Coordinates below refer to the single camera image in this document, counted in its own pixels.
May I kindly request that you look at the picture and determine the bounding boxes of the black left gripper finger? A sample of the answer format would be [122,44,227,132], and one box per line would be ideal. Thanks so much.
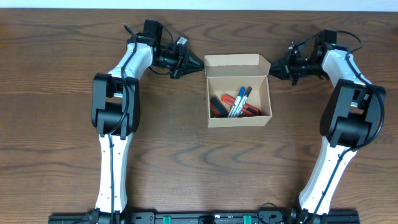
[187,51,204,67]
[182,66,204,76]

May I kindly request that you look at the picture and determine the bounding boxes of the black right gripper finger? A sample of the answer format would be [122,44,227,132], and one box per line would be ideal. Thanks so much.
[270,58,288,70]
[269,67,288,80]

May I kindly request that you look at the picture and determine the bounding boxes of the cardboard box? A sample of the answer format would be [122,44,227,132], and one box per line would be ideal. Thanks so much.
[204,54,272,128]

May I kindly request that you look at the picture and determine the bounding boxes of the blue whiteboard marker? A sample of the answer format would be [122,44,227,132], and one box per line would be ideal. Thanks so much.
[228,86,246,118]

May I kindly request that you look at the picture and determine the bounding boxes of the red utility knife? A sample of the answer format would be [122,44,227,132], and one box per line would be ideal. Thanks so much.
[221,94,262,116]

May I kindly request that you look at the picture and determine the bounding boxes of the black whiteboard marker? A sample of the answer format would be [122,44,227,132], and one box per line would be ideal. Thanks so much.
[234,86,252,118]

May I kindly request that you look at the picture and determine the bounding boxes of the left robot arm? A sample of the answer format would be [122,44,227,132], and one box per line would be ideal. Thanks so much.
[82,20,204,223]

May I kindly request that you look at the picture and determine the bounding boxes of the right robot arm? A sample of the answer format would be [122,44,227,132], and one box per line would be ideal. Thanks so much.
[269,30,386,223]

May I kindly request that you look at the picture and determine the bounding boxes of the black mounting rail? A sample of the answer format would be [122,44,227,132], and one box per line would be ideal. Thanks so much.
[48,208,361,224]

